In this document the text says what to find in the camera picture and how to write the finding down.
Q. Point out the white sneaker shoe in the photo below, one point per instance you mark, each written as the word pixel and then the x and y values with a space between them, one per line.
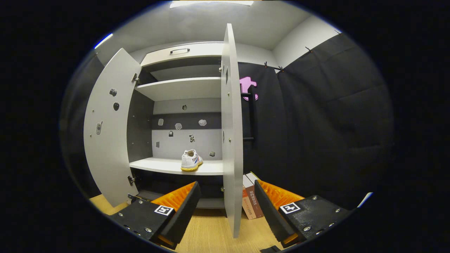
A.
pixel 190 161

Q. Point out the white shoe cabinet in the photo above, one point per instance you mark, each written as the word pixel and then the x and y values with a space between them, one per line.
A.
pixel 186 144

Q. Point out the white cabinet drawer front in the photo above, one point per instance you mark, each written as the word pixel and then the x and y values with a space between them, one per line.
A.
pixel 204 52

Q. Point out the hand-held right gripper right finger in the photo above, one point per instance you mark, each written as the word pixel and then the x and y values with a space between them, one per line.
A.
pixel 269 214

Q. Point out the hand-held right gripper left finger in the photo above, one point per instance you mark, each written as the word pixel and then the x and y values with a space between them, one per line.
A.
pixel 182 214

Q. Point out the white shoe cabinet door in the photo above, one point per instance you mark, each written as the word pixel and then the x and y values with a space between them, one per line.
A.
pixel 109 151
pixel 232 158

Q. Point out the white cabinet shelf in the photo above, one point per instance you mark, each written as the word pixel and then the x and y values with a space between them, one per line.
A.
pixel 161 165
pixel 182 87

